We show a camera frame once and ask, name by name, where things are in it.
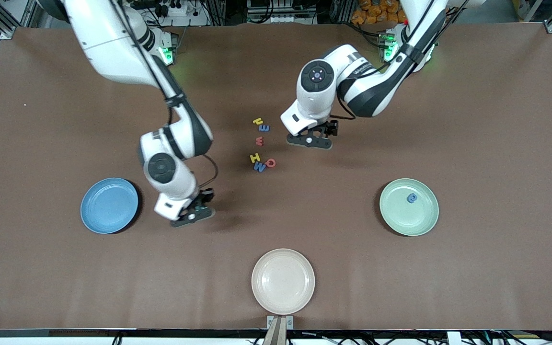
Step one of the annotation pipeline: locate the blue plate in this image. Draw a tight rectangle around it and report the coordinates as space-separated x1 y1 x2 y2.
80 178 139 235

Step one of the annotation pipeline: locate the green plate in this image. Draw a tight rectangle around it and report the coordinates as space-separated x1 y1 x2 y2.
379 178 439 237

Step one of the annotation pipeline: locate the beige plate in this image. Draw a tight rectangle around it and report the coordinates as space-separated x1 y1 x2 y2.
251 248 315 316

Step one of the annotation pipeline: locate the background electronics unit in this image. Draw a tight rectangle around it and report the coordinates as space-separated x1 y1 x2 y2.
246 0 318 24

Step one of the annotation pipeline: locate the orange object pile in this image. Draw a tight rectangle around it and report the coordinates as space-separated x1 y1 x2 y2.
351 0 408 25

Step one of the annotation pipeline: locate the white power strip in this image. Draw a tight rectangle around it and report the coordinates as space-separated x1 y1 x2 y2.
159 0 209 27

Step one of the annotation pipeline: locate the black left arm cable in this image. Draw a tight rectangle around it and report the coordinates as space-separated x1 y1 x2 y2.
329 0 449 120

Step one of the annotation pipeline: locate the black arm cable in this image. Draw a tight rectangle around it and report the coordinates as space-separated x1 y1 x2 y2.
329 0 449 120
111 0 219 188

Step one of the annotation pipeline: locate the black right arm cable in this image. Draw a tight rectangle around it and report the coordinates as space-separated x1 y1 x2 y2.
111 0 219 188

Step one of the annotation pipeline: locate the small metal bracket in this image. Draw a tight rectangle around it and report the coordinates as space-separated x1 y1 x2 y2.
266 315 294 330

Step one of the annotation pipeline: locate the black cable below table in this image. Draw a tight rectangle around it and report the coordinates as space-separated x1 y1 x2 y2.
468 320 552 345

